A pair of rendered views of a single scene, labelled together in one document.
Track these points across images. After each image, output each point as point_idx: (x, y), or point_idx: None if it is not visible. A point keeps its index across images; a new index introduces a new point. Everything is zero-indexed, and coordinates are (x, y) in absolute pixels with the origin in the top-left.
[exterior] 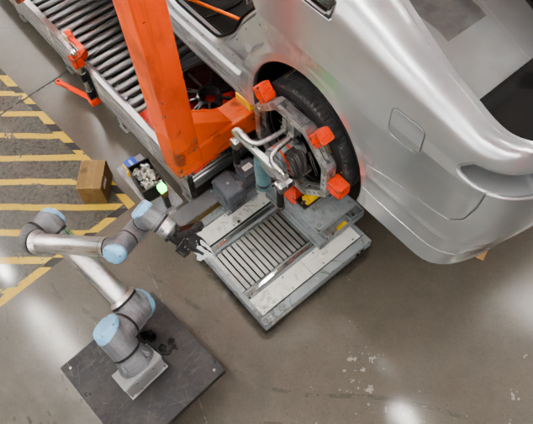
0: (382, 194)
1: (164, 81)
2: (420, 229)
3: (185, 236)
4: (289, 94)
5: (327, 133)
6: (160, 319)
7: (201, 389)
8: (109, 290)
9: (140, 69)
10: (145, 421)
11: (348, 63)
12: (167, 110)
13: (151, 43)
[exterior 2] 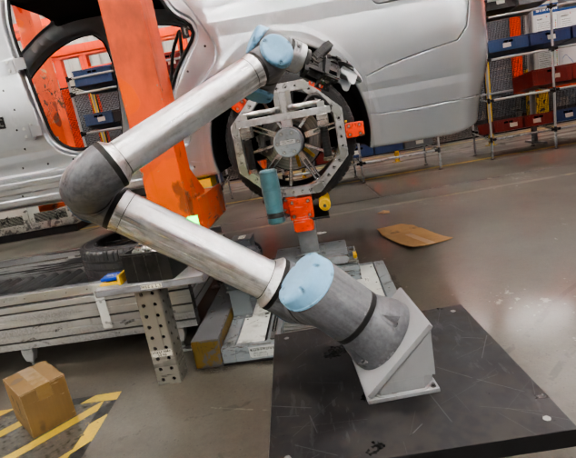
0: (393, 94)
1: (157, 57)
2: (441, 87)
3: (322, 55)
4: None
5: None
6: (324, 336)
7: (477, 324)
8: (253, 254)
9: (128, 44)
10: (499, 387)
11: None
12: (166, 104)
13: None
